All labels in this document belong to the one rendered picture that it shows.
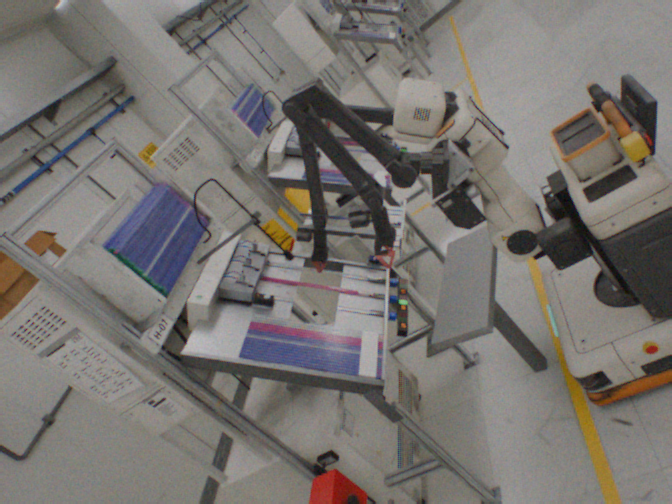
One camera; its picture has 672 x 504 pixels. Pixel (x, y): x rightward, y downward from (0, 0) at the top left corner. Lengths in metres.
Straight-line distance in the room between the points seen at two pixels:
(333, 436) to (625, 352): 1.07
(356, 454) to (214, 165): 1.79
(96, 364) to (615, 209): 1.78
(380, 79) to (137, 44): 2.72
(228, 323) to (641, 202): 1.42
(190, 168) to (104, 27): 2.32
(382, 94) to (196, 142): 3.77
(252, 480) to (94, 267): 1.10
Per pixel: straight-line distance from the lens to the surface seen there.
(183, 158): 3.24
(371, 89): 6.57
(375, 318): 2.17
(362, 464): 2.27
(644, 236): 1.87
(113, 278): 1.99
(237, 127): 3.17
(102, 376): 2.18
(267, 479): 2.44
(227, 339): 2.02
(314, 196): 2.17
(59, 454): 3.39
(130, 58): 5.30
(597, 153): 1.87
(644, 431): 2.27
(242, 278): 2.16
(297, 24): 6.50
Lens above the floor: 1.82
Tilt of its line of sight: 22 degrees down
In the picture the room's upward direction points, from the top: 45 degrees counter-clockwise
